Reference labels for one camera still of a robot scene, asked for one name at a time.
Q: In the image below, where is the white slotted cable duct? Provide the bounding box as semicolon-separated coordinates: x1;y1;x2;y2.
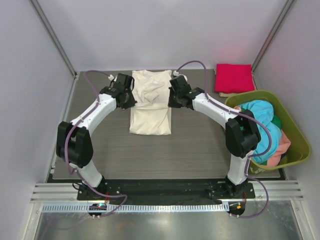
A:
42;202;229;214

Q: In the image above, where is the pink t shirt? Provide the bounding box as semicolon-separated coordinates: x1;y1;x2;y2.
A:
262;130;291;167

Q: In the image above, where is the aluminium rail profile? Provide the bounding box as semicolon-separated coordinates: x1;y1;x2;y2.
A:
30;180;304;203

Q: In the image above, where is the cream white t shirt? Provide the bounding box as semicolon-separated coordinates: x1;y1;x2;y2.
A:
129;70;172;136

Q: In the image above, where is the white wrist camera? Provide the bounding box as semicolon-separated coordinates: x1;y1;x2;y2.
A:
108;74;118;81
172;70;188;81

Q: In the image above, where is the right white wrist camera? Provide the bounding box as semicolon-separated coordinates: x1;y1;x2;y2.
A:
172;70;188;81

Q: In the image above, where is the left aluminium frame post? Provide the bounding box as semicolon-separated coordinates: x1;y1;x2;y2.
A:
29;0;77;78

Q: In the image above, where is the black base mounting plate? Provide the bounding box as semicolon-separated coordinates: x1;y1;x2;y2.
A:
76;177;256;202

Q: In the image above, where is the olive green plastic basket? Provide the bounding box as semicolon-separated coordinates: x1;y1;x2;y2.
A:
224;90;311;174

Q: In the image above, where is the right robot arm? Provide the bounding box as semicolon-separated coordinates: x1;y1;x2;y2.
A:
168;75;261;198

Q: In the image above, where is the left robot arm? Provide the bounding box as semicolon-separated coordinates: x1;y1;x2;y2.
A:
56;70;137;200

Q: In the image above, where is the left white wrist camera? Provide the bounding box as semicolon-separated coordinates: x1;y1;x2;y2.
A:
108;74;118;81

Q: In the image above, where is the right aluminium frame post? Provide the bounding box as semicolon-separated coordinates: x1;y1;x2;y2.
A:
251;0;297;73

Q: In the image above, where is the folded red t shirt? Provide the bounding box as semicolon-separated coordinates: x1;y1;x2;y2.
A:
214;63;255;94

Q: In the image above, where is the green t shirt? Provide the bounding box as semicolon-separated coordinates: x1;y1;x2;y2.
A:
271;115;282;130

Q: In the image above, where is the aluminium frame post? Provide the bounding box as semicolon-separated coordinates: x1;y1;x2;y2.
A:
251;0;297;73
29;0;77;78

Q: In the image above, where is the light blue t shirt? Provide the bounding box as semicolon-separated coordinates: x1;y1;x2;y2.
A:
234;100;282;165

